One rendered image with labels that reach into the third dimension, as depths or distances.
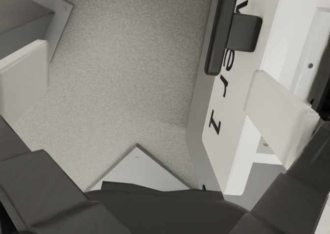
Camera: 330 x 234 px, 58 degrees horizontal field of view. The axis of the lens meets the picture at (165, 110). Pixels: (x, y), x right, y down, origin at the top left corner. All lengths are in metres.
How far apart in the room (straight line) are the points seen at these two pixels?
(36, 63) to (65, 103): 1.10
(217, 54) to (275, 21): 0.05
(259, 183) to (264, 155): 0.26
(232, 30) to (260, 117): 0.09
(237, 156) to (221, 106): 0.07
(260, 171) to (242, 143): 0.32
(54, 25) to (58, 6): 0.07
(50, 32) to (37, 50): 1.01
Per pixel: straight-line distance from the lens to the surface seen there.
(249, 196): 0.61
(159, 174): 1.38
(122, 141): 1.32
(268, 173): 0.55
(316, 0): 0.35
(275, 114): 0.17
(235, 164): 0.27
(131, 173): 1.37
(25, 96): 0.17
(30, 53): 0.17
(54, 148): 1.38
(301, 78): 0.35
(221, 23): 0.24
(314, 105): 0.35
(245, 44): 0.25
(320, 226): 0.40
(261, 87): 0.19
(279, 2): 0.23
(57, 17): 1.17
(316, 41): 0.35
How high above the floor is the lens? 1.14
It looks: 65 degrees down
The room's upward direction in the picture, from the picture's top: 169 degrees clockwise
